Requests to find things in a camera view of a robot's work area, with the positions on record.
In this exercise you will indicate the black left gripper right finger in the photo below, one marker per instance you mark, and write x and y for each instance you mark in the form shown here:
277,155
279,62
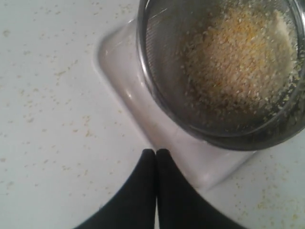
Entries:
179,205

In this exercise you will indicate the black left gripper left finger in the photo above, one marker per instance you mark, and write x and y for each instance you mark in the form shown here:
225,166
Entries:
134,205

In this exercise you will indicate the yellow grain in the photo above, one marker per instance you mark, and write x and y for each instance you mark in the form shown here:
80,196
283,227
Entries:
243,65

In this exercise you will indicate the round steel mesh sieve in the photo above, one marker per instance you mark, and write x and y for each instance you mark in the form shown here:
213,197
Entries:
161,28

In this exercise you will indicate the white rectangular plastic tray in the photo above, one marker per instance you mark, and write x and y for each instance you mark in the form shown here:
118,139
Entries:
116,61

